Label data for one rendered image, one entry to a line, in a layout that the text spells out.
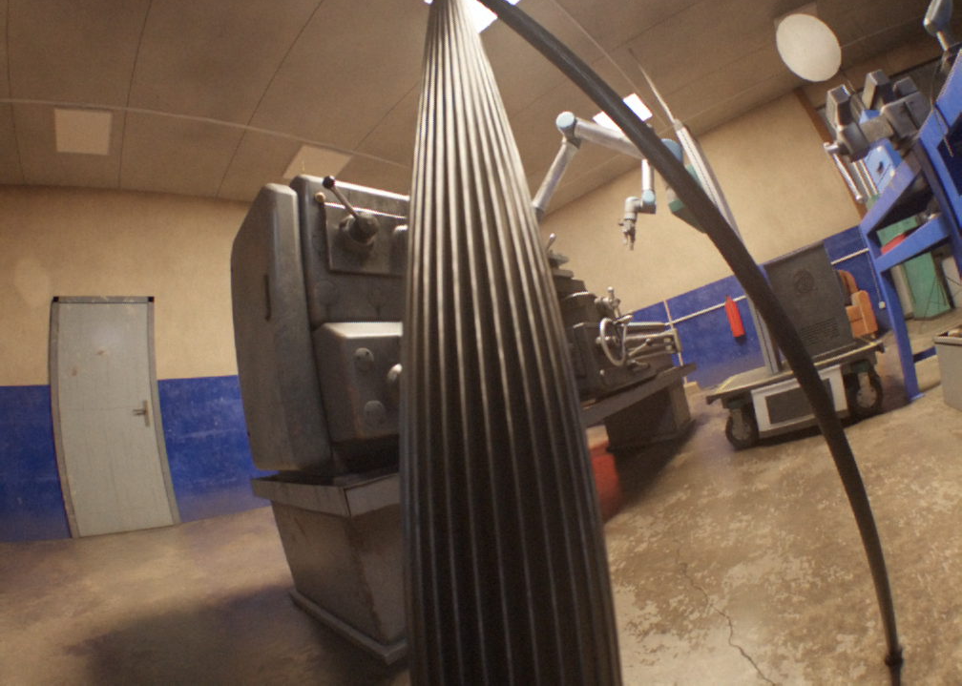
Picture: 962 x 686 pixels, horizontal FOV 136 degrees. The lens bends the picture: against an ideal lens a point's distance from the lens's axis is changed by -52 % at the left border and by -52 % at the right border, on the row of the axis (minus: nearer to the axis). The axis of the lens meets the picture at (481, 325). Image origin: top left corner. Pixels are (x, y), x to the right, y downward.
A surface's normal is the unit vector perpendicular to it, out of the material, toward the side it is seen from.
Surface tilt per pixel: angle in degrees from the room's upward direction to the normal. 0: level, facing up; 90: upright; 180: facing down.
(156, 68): 180
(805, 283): 90
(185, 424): 90
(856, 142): 90
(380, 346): 90
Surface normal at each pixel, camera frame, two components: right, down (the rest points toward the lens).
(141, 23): 0.23, 0.95
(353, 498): 0.70, -0.30
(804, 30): -0.86, 0.37
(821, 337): -0.72, 0.04
